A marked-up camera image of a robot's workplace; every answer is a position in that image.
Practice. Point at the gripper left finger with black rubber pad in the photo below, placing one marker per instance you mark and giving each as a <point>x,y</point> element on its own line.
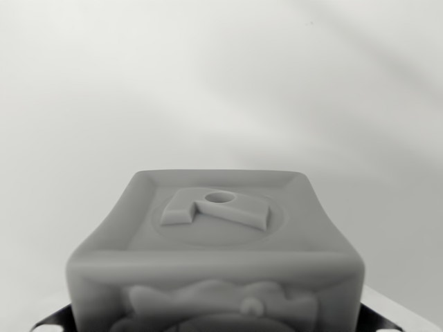
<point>41,314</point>

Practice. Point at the gripper right finger with black rubber pad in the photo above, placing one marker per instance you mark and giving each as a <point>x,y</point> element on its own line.
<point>387,314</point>

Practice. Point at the grey embossed toy cube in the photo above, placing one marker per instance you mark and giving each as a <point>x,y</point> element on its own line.
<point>214,263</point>

